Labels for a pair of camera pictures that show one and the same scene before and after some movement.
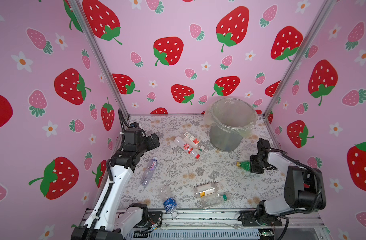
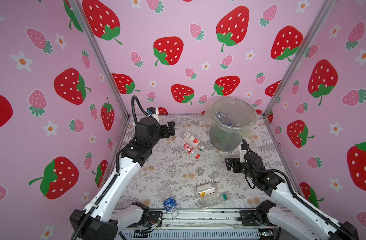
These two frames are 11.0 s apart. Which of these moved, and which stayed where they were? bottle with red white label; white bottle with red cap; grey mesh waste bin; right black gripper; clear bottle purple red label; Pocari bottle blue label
Moved: right black gripper; clear bottle purple red label
Stayed: white bottle with red cap; Pocari bottle blue label; grey mesh waste bin; bottle with red white label
